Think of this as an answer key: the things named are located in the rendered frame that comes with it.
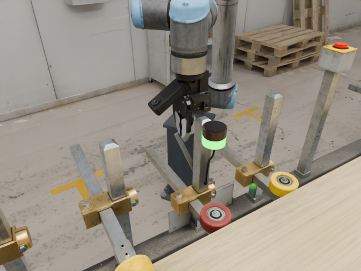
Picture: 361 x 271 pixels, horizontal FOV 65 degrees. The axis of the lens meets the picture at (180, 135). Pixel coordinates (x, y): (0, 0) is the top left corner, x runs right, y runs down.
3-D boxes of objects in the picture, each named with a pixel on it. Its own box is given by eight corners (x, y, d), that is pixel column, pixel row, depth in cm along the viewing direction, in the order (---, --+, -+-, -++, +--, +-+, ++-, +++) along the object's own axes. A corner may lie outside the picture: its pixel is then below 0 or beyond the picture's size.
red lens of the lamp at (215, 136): (197, 132, 71) (197, 124, 70) (216, 126, 73) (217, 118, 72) (211, 143, 66) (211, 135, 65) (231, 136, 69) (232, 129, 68)
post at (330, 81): (293, 173, 117) (323, 68, 92) (301, 169, 119) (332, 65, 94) (302, 179, 114) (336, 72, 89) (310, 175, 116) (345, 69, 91)
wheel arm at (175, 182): (145, 157, 106) (144, 148, 104) (153, 155, 107) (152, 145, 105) (214, 244, 74) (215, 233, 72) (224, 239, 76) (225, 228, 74)
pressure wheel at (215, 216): (193, 236, 79) (194, 207, 73) (216, 225, 83) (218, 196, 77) (209, 258, 74) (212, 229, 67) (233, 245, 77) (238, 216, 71)
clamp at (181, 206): (170, 205, 86) (170, 193, 83) (207, 189, 92) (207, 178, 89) (179, 218, 82) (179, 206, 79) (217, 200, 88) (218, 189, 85)
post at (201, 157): (190, 236, 99) (194, 116, 73) (199, 232, 100) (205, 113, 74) (196, 244, 96) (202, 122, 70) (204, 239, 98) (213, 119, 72)
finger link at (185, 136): (203, 141, 83) (204, 113, 78) (186, 147, 80) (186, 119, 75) (197, 136, 85) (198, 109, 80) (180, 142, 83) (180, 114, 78)
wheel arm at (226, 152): (200, 139, 117) (200, 130, 115) (207, 137, 119) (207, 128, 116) (279, 208, 86) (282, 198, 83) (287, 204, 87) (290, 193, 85)
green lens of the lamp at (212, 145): (197, 140, 72) (197, 133, 71) (216, 134, 75) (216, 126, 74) (210, 152, 68) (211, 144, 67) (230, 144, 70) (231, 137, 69)
